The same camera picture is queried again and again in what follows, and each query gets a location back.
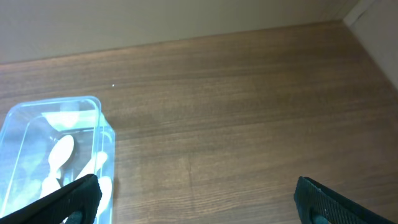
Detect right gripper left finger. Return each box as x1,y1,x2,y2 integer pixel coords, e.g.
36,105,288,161
1,174,102,224

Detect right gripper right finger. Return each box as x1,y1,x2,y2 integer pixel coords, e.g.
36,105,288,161
294,176,394,224

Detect white spoon with long handle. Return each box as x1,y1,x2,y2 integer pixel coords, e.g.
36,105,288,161
96,176,113,217

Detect yellow plastic spoon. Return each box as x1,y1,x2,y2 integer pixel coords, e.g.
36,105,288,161
75,152,108,180

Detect white plastic spoon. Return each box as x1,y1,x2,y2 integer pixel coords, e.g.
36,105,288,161
39,135,75,198

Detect right clear plastic container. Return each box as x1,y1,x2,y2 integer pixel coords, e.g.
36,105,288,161
1,96,116,224

